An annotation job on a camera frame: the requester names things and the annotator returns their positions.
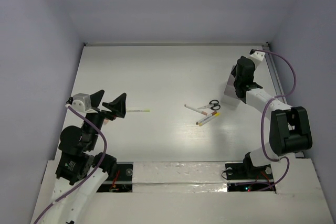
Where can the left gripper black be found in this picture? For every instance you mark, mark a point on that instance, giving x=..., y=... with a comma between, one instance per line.
x=102, y=112

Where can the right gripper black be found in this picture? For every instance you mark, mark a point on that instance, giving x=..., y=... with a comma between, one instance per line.
x=234, y=72

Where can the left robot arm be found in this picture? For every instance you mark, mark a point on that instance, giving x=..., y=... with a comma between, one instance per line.
x=84, y=163

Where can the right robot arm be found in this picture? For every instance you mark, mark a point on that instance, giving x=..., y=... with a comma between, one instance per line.
x=284, y=129

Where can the white compartment pen holder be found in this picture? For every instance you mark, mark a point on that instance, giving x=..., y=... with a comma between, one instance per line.
x=229, y=97

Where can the brown tipped white marker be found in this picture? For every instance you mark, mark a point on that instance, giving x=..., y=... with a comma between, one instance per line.
x=205, y=118

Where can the yellow tipped white marker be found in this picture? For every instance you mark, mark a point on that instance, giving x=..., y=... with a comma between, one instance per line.
x=208, y=119

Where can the pink tipped white marker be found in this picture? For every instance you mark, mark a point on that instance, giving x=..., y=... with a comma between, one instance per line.
x=196, y=110

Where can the white front platform board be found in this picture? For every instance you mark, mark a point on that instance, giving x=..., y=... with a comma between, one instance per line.
x=195, y=192

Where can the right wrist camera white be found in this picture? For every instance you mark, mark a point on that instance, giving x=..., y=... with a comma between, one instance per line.
x=257, y=57

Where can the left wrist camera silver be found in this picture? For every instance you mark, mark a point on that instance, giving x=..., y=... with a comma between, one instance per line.
x=80, y=103

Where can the black handled scissors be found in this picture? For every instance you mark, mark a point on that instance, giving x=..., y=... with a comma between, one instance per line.
x=213, y=105

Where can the right side aluminium rail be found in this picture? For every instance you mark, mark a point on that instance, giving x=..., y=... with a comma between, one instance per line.
x=271, y=63

